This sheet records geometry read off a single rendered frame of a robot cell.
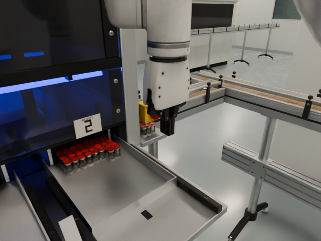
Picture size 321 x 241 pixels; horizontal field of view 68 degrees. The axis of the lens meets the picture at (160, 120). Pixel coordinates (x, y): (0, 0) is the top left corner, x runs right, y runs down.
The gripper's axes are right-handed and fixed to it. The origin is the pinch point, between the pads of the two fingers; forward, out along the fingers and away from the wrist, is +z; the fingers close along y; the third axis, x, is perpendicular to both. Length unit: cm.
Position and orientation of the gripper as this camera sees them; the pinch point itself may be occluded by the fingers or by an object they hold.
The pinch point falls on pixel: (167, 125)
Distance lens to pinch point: 54.2
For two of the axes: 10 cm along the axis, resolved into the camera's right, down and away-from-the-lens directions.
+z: 0.0, 9.1, 4.2
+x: 6.6, 3.2, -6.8
